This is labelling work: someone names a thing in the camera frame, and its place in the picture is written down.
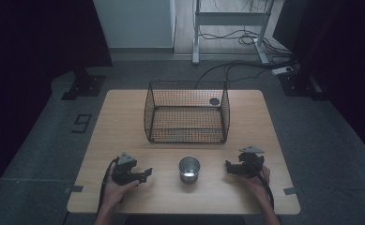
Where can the dark round table grommet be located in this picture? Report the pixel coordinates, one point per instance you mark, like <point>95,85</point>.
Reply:
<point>214,101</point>

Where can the metal cup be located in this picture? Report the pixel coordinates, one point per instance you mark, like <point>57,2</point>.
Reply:
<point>189,170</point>

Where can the black stand base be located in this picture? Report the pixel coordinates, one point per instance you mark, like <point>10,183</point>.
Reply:
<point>84,86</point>
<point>299,84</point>

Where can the white desk frame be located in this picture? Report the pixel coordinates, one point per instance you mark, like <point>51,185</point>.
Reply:
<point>230,18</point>

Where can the grey tape piece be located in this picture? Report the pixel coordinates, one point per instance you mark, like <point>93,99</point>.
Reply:
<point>73,189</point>
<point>290,190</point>

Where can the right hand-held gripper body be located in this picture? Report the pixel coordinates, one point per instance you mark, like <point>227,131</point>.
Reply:
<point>250,162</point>

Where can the white power strip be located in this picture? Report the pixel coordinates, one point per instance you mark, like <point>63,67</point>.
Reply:
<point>282,70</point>

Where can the person's right hand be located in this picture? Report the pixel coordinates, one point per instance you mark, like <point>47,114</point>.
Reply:
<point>257,184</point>

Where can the person's left hand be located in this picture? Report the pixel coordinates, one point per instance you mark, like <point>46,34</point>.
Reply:
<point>114,192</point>

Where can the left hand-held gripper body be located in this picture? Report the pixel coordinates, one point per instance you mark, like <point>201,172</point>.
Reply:
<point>124,170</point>

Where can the dark curtain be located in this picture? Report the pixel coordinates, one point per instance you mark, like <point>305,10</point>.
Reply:
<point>342,47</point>
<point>30,47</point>

